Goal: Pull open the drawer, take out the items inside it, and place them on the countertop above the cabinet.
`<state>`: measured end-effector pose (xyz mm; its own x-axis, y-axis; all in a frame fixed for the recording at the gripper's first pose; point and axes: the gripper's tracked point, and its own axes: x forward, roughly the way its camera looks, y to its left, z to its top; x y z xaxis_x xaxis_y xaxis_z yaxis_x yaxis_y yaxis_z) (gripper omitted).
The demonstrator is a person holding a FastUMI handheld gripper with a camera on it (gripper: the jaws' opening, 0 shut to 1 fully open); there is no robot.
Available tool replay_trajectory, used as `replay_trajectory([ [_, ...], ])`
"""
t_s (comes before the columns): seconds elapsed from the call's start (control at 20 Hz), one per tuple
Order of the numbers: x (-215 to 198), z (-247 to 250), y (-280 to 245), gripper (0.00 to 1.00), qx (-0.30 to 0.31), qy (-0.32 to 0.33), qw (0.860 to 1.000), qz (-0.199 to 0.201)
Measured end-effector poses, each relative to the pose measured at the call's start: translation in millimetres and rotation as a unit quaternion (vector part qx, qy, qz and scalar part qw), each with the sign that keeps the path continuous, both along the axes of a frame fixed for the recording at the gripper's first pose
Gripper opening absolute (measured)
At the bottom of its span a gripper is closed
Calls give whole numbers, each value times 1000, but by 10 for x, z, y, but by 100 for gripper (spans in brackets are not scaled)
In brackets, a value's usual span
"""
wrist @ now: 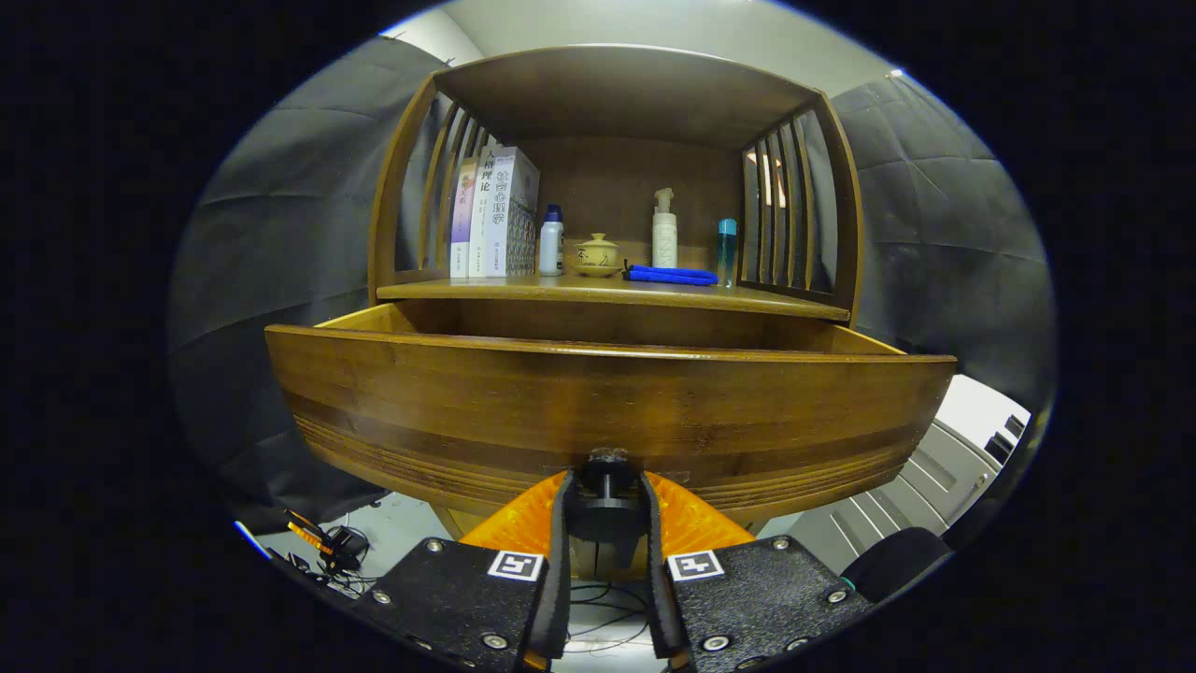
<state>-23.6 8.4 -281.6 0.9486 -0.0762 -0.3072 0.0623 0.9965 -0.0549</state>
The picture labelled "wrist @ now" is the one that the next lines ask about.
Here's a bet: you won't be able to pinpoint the wooden cabinet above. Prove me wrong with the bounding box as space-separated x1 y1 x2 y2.
367 44 865 580

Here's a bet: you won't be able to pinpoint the wooden countertop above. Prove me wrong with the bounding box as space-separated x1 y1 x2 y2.
377 271 851 322

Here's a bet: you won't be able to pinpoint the wooden drawer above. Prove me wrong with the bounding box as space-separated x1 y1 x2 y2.
264 302 959 543

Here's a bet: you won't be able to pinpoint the black floor cables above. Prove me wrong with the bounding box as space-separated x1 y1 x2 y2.
565 580 655 655

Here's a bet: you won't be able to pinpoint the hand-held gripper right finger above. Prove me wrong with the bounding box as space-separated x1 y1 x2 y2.
640 470 875 673

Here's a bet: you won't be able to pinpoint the yellow lidded teacup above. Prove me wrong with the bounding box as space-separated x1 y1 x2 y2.
572 233 624 279

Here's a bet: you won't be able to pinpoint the white filing cabinet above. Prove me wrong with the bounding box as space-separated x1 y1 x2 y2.
757 374 1033 576

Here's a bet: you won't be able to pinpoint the orange hand tool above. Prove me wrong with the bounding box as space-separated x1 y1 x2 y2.
285 509 335 558

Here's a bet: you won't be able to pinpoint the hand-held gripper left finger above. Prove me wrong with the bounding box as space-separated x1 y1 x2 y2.
350 470 573 673

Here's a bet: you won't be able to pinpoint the black power adapter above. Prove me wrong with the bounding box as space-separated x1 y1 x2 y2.
322 526 371 573

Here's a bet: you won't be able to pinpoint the white patterned book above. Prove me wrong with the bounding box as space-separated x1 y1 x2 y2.
486 147 541 278

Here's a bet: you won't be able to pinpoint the folded blue cloth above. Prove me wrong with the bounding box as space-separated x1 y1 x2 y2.
622 264 719 286

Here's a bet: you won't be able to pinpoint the cream pump bottle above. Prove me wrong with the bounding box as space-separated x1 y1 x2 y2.
652 188 678 269

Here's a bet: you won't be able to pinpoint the white bottle blue cap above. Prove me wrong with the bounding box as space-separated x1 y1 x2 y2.
539 205 565 277

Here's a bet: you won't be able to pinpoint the purple book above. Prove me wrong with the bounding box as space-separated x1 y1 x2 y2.
449 159 479 279

